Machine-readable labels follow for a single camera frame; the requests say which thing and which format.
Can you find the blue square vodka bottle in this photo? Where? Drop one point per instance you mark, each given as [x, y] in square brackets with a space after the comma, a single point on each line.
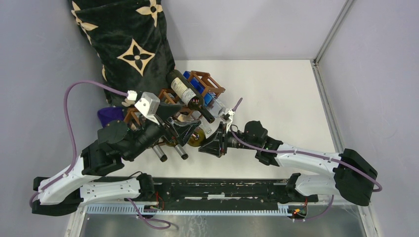
[209, 89]

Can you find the brown wooden wine rack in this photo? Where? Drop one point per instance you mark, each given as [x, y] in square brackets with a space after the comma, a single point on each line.
[133, 118]

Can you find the green wine bottle grey cap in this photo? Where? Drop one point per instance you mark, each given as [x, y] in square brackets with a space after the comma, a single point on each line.
[197, 138]

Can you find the purple cloth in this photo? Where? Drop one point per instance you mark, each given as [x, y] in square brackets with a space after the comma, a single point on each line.
[109, 114]

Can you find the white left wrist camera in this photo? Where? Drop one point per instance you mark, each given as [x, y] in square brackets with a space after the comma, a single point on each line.
[147, 105]

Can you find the green wine bottle black cap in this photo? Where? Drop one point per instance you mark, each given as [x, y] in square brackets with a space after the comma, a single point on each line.
[188, 94]

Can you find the grey aluminium wall rail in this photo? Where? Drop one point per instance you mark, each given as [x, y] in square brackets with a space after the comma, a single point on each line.
[333, 31]

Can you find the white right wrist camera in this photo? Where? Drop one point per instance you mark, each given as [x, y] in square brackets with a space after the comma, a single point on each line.
[227, 115]

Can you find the black floral plush blanket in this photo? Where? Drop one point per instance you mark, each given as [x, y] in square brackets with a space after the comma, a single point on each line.
[130, 39]

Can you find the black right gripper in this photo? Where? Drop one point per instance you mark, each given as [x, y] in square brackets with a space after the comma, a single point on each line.
[213, 147]

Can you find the tall clear glass bottle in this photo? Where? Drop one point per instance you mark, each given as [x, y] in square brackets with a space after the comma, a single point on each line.
[205, 126]

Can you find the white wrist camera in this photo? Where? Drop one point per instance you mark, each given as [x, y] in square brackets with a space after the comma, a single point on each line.
[147, 105]
[227, 115]

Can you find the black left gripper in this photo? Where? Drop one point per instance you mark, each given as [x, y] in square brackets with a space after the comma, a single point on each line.
[184, 129]

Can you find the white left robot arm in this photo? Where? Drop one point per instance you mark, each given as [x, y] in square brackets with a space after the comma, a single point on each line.
[80, 183]

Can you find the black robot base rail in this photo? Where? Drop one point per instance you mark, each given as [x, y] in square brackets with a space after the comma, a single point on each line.
[211, 194]

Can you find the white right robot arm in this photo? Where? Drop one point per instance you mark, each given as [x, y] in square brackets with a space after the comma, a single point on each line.
[346, 174]

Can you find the grey slotted cable duct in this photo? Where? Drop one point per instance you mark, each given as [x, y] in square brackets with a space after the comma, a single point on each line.
[129, 209]

